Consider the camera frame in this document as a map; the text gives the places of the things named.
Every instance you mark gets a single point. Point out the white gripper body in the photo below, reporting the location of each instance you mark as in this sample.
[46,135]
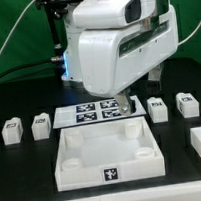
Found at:
[111,60]

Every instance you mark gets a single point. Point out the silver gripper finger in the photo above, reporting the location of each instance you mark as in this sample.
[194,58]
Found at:
[124,103]

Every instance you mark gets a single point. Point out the white square tabletop part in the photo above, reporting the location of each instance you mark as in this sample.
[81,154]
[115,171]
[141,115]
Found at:
[107,153]

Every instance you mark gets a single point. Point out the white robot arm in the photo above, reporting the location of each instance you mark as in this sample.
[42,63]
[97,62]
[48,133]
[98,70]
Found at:
[83,15]

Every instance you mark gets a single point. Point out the white marker sheet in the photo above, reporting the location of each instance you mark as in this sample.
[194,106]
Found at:
[105,110]

